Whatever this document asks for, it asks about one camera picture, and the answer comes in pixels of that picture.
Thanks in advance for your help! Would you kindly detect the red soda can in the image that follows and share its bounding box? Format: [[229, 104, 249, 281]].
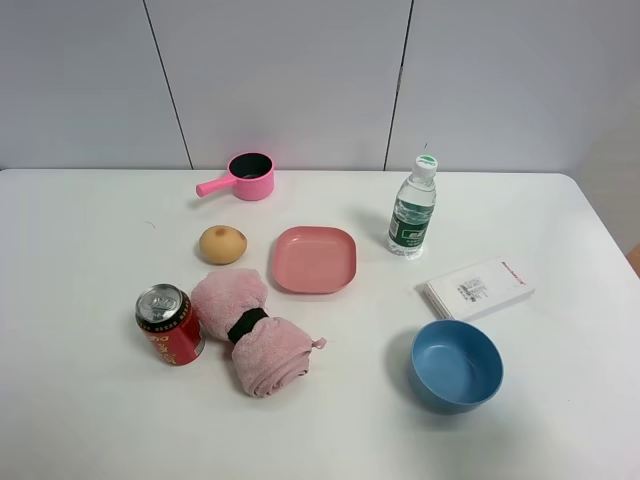
[[135, 284, 205, 366]]

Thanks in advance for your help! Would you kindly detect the pink square plate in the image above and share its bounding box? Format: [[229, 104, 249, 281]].
[[271, 226, 357, 295]]

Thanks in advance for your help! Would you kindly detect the pink toy saucepan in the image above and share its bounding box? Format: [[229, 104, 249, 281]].
[[195, 152, 274, 201]]

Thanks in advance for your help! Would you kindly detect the clear water bottle green label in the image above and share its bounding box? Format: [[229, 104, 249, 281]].
[[387, 155, 438, 259]]

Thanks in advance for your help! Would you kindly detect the tan round bun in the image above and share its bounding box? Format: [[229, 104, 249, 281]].
[[199, 225, 248, 265]]

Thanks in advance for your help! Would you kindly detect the black band on towel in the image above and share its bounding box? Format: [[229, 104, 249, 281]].
[[227, 308, 268, 344]]

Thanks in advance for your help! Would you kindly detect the rolled pink towel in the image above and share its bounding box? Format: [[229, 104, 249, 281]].
[[191, 268, 326, 398]]

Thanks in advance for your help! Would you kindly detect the white flat cardboard box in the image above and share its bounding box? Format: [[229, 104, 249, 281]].
[[423, 257, 535, 321]]

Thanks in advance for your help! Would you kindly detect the blue plastic bowl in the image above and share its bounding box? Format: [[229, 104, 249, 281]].
[[408, 319, 504, 415]]

